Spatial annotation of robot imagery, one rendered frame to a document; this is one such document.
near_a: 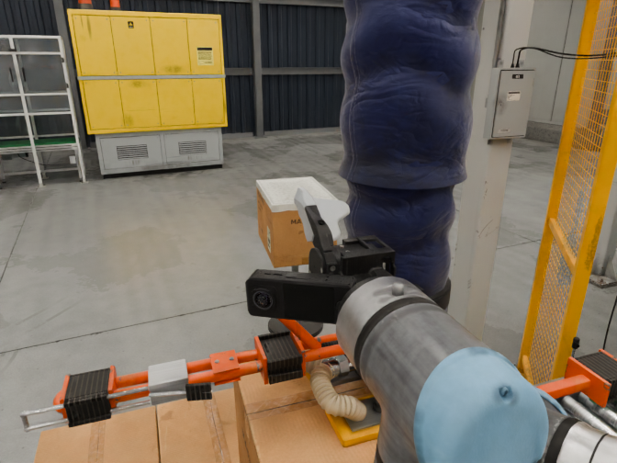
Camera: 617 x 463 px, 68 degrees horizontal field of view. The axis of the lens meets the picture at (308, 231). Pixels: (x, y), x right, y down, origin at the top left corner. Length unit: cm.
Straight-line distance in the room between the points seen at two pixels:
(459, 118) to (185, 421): 148
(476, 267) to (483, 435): 217
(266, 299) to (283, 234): 225
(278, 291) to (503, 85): 184
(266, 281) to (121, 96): 751
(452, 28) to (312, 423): 76
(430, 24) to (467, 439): 59
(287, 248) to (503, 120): 136
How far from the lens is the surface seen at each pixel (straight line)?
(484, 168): 232
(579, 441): 49
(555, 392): 96
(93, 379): 95
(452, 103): 80
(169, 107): 800
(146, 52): 794
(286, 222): 270
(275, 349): 95
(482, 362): 33
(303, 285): 46
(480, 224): 238
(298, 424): 100
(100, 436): 194
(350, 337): 40
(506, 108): 224
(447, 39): 77
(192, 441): 182
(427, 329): 35
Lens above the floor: 180
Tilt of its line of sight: 20 degrees down
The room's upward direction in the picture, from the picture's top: straight up
